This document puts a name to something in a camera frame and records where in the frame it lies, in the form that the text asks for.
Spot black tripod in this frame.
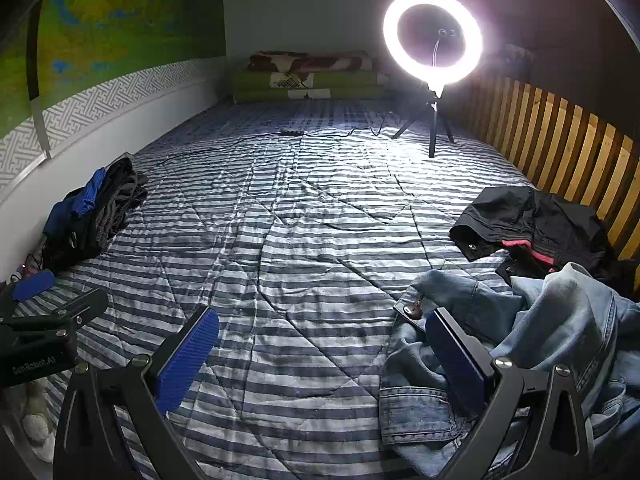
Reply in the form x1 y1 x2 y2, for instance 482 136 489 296
391 82 455 159

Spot black and grey pole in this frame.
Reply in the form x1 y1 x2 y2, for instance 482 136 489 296
25 5 54 161

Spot black jacket pink trim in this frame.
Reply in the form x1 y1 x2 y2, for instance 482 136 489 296
449 186 621 286

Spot brown patterned folded blanket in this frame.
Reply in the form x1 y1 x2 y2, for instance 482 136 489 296
247 51 373 74

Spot blue garment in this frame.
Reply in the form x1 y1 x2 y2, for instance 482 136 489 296
42 167 108 236

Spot wooden slatted bed rail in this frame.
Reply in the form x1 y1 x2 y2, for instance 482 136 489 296
452 72 640 281

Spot light blue denim jeans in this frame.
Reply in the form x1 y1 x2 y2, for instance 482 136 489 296
378 262 640 480

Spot green map wall poster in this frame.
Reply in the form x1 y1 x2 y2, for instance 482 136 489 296
0 0 223 126

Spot white ring light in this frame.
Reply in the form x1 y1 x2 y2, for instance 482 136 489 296
382 0 484 98

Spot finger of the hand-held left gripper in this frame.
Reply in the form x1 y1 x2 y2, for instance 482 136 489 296
0 287 110 335
0 269 56 312

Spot pile of dark clothes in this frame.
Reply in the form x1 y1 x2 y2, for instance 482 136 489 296
42 156 149 271

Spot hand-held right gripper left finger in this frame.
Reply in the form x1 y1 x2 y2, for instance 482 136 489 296
52 306 221 480

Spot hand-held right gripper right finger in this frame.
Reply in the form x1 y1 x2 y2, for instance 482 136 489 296
425 307 596 480

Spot thin black cable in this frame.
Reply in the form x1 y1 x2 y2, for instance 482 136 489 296
145 133 282 166

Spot person's left hand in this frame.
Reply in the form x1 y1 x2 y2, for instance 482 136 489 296
20 377 56 463

